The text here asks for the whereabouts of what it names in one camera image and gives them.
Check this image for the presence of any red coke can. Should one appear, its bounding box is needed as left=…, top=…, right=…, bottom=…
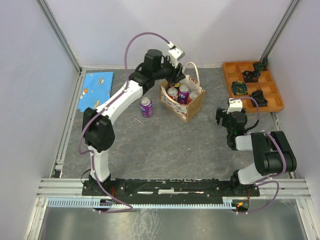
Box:
left=187, top=91, right=199, bottom=104
left=167, top=87, right=178, bottom=102

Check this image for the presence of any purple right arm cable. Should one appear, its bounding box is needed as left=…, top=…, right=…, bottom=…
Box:
left=229, top=96, right=288, bottom=216

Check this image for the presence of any blue patterned cloth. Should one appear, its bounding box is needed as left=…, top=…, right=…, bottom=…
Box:
left=77, top=71, right=114, bottom=113

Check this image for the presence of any blue slotted cable duct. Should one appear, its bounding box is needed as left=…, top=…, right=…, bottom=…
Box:
left=46, top=197, right=237, bottom=209

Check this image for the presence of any wooden compartment tray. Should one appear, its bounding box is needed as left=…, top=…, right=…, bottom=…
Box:
left=222, top=61, right=285, bottom=113

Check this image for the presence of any black rolled sock lower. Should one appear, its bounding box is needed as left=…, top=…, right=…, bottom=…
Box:
left=250, top=89, right=268, bottom=107

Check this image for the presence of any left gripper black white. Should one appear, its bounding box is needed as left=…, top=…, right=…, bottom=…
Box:
left=153, top=56, right=186, bottom=85

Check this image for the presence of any aluminium frame rail front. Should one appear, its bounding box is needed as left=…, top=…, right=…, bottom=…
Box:
left=37, top=178, right=311, bottom=200

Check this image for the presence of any purple fanta can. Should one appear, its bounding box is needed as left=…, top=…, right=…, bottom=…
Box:
left=139, top=97, right=154, bottom=118
left=178, top=84, right=190, bottom=105

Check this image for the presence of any black rolled sock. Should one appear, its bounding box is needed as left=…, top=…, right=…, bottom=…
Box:
left=250, top=89, right=268, bottom=107
left=242, top=70, right=261, bottom=83

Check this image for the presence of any canvas bag with cat print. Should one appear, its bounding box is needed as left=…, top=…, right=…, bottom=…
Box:
left=158, top=61, right=206, bottom=123

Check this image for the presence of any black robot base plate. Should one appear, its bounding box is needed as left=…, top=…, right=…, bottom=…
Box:
left=82, top=178, right=260, bottom=208

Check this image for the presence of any green Perrier glass bottle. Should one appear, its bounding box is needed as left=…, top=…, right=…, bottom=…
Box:
left=169, top=82, right=180, bottom=89

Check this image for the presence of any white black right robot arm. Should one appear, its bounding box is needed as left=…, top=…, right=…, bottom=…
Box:
left=215, top=97, right=297, bottom=196

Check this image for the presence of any blue yellow rolled sock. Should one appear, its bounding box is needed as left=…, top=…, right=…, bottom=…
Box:
left=231, top=81, right=248, bottom=96

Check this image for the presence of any black rolled sock centre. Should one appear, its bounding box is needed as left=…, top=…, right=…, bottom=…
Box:
left=242, top=70, right=261, bottom=83

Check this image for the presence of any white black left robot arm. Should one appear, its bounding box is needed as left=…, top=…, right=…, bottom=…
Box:
left=81, top=44, right=185, bottom=195

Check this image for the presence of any dark patterned sock top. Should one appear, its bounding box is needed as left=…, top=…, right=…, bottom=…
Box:
left=252, top=61, right=268, bottom=72

